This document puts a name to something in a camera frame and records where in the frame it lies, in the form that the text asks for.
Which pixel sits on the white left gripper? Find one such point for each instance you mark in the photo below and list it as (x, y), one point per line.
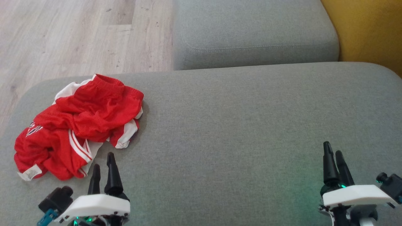
(97, 205)

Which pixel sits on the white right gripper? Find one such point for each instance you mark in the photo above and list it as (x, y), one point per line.
(355, 194)

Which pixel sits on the red white basketball jersey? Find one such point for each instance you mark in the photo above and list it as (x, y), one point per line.
(53, 150)

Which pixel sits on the red white-trimmed shorts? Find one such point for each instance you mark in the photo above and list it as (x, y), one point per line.
(100, 106)

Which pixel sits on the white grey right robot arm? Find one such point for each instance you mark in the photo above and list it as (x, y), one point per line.
(361, 213)

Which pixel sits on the large grey sofa seat cushion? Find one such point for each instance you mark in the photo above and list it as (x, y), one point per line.
(238, 131)

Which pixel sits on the yellow fabric panel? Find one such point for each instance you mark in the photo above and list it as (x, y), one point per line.
(370, 28)

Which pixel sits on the small grey sofa cushion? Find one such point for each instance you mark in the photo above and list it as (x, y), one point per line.
(251, 28)

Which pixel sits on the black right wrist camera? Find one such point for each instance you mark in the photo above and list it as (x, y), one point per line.
(391, 185)

